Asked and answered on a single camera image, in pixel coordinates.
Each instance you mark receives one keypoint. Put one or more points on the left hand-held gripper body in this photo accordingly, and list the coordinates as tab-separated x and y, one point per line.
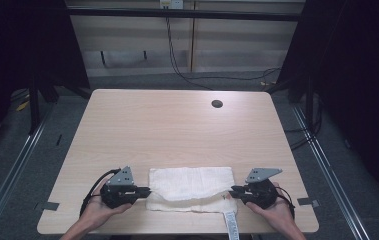
118	195

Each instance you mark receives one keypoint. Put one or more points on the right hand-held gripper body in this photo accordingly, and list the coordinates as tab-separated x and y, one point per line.
260	195

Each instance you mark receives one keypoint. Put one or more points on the cream towel with white label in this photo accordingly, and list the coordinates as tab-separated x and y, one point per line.
190	186

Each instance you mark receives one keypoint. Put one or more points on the person's left hand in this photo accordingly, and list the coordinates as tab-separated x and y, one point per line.
100	208

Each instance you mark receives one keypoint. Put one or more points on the person's right hand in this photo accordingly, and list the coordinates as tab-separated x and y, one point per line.
273	215

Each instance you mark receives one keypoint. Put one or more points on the grey tape strip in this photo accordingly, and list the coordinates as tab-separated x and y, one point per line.
310	202
48	206

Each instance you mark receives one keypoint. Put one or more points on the small black floor strip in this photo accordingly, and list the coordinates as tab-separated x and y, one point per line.
59	140

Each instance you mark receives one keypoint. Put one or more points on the dark round table grommet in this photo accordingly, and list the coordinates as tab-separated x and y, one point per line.
217	103

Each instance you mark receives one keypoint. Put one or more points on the black metal stand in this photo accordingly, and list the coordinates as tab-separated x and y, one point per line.
34	106

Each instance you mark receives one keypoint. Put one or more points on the yellow floor object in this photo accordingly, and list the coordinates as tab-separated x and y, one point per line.
22	106

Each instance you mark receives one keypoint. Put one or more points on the dark curtain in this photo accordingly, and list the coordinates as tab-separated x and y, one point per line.
17	43
360	66

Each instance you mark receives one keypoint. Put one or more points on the black horizontal metal bar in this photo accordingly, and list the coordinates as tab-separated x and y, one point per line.
177	14

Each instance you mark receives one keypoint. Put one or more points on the aluminium floor rail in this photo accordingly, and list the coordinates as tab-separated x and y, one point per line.
8	180
330	180

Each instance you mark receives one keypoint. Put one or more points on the small black wall bracket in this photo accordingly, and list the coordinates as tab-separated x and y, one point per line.
145	55

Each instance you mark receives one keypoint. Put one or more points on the white wall socket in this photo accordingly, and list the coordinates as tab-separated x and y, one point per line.
172	3

